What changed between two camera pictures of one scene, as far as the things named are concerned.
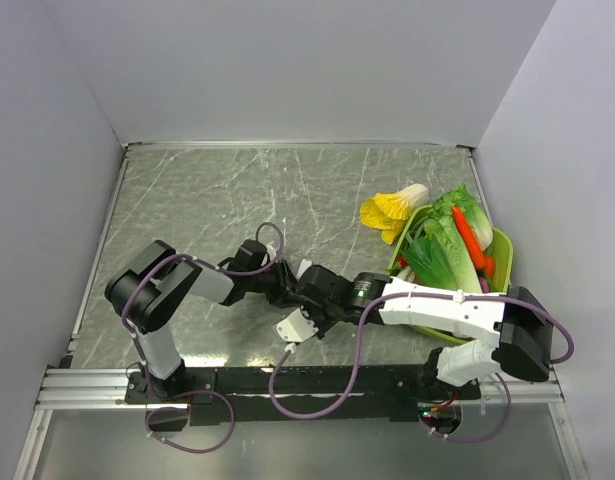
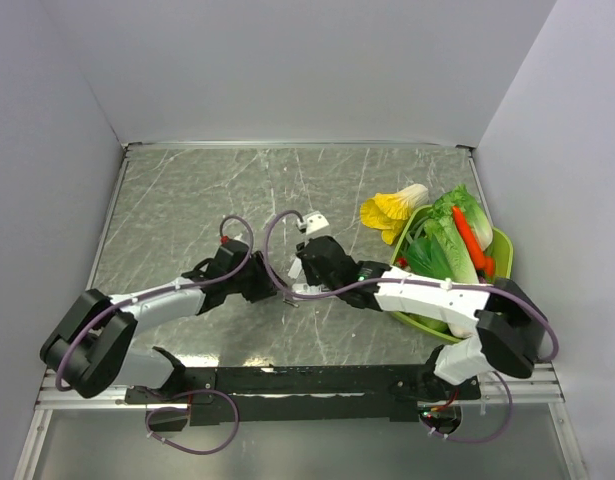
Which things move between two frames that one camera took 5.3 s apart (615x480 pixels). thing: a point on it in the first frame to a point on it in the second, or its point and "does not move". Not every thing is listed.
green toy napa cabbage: [460, 198] does not move
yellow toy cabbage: [389, 212] does not move
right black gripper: [308, 310] to [311, 277]
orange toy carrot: [474, 246] does not move
